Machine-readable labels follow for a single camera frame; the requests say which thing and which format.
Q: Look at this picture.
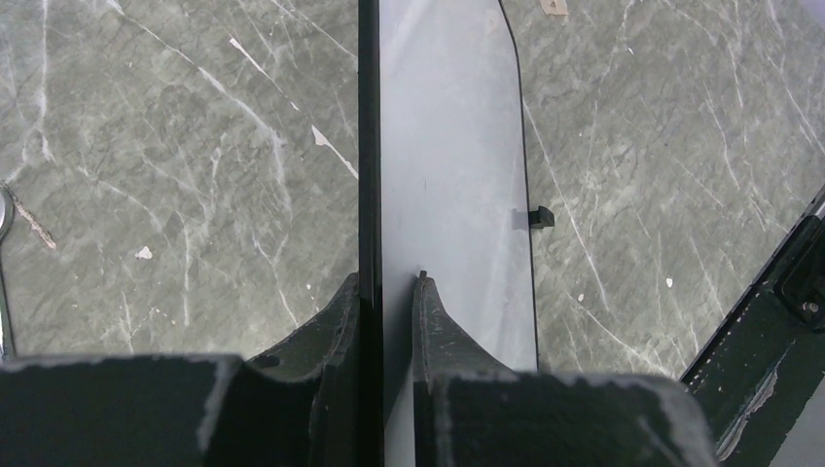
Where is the white framed whiteboard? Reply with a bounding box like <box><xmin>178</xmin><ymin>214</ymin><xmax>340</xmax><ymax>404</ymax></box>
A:
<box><xmin>358</xmin><ymin>1</ymin><xmax>546</xmax><ymax>466</ymax></box>

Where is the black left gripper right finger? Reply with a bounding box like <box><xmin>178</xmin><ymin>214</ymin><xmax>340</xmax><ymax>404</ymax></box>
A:
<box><xmin>412</xmin><ymin>275</ymin><xmax>718</xmax><ymax>466</ymax></box>

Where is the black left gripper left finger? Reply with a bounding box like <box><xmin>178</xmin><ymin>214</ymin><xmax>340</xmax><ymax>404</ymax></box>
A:
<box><xmin>1</xmin><ymin>274</ymin><xmax>359</xmax><ymax>466</ymax></box>

